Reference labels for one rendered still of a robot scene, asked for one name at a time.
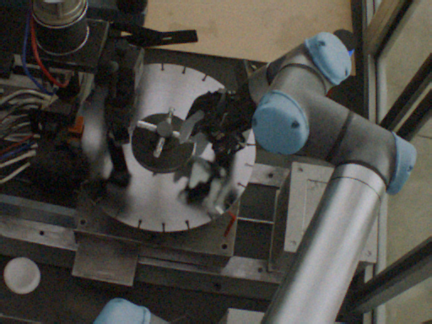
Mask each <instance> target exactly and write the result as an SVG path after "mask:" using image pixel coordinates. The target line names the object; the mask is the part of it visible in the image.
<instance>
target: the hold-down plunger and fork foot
mask: <svg viewBox="0 0 432 324"><path fill-rule="evenodd" d="M109 123H110V127H111V133H112V137H113V140H114V144H115V147H116V146H122V145H125V144H129V143H130V135H129V131H128V127H124V126H120V125H116V124H114V123H111V122H108V121H105V124H106V125H107V126H108V125H109Z"/></svg>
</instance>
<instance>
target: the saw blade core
mask: <svg viewBox="0 0 432 324"><path fill-rule="evenodd" d="M184 69H185V66H180V65H175V64H167V63H163V70H164V71H161V63H150V64H149V65H143V74H142V76H141V78H140V80H139V84H138V86H137V88H136V89H135V92H136V93H137V109H136V111H135V114H134V117H133V119H132V123H131V125H130V127H129V128H128V131H129V135H130V143H129V144H125V145H122V146H116V147H115V144H114V140H113V137H112V133H111V127H110V125H108V126H107V125H106V124H105V119H104V103H105V98H106V97H107V86H105V85H102V84H101V86H102V87H103V88H105V90H103V88H101V87H100V86H99V85H98V86H97V87H96V88H95V89H93V90H92V92H91V94H90V95H89V96H88V97H87V98H86V101H88V102H89V103H92V105H90V104H89V103H88V102H86V101H83V103H82V104H81V106H80V107H79V108H78V112H77V114H76V116H82V117H83V118H84V123H83V126H82V131H81V133H76V132H71V134H70V141H76V140H78V142H77V143H76V142H69V147H70V149H71V158H72V162H77V161H79V160H81V162H80V163H79V162H78V163H73V168H74V171H75V174H76V176H77V179H78V182H79V184H81V183H83V182H85V181H86V180H88V182H85V183H84V184H82V185H81V187H82V188H83V189H84V191H85V193H86V194H87V195H88V197H90V198H91V199H92V200H93V202H94V203H96V202H97V201H98V200H99V198H100V197H102V200H99V201H98V202H97V203H96V205H97V206H98V207H99V208H100V209H102V210H103V211H104V212H105V213H107V214H109V215H110V216H111V217H112V218H114V217H115V215H116V211H120V213H119V214H118V215H117V217H116V219H118V220H120V221H121V222H122V223H124V224H127V225H129V226H132V227H134V228H137V227H138V221H139V220H141V221H143V222H141V223H140V225H139V227H140V228H139V229H142V230H150V231H160V232H163V230H162V223H165V232H169V231H178V230H188V226H187V223H186V221H187V220H188V221H189V223H188V224H189V227H190V229H191V228H194V227H197V226H199V225H202V224H206V223H207V222H209V221H211V219H210V217H209V216H208V215H207V213H210V216H211V218H212V219H216V218H217V217H218V216H219V215H220V213H219V211H218V210H217V209H216V207H217V206H219V208H221V209H222V210H223V211H224V212H226V211H227V210H228V209H229V208H230V205H231V206H232V205H233V203H234V202H235V201H236V200H237V198H238V197H240V195H241V194H242V192H243V191H244V190H245V187H246V186H247V184H248V181H249V179H250V176H251V172H252V169H254V168H253V167H249V166H254V164H255V157H256V146H250V147H248V146H246V147H245V148H244V149H242V150H241V151H239V152H237V153H235V154H232V155H231V156H228V157H226V158H224V159H222V157H223V154H224V152H223V153H222V154H217V153H216V152H214V151H213V150H212V149H211V146H213V145H212V144H209V146H208V147H207V149H206V150H205V152H204V153H203V154H202V155H200V156H196V155H195V147H196V144H195V145H194V149H193V153H192V156H191V158H190V160H189V161H188V162H187V163H186V164H185V165H184V166H182V167H181V168H179V169H177V170H172V171H165V172H163V171H156V170H151V169H148V168H147V167H145V166H143V165H142V164H141V163H140V162H139V161H138V160H136V157H135V156H134V154H133V152H132V145H131V140H132V132H133V129H134V127H135V126H136V125H137V122H138V121H141V120H142V119H143V118H145V117H146V116H150V115H153V113H158V112H166V113H167V112H168V110H169V109H170V107H174V108H175V111H174V116H178V117H180V118H181V119H182V120H184V121H185V119H186V116H187V112H188V111H189V109H190V107H191V105H192V102H193V101H194V99H195V98H196V97H198V96H199V95H203V94H205V93H207V92H208V91H210V92H211V93H212V92H214V91H216V90H219V88H221V89H224V86H223V85H221V84H220V83H219V82H218V81H217V80H215V79H214V78H210V77H209V76H207V77H206V78H205V81H202V79H204V77H205V76H206V74H204V73H200V72H198V71H195V70H193V69H190V68H187V67H186V71H185V74H182V72H184ZM245 165H249V166H245ZM238 183H240V184H241V186H238ZM243 186H244V187H243ZM225 199H227V200H228V203H229V204H230V205H229V204H228V203H226V202H225V201H224V200H225ZM222 214H223V213H222Z"/></svg>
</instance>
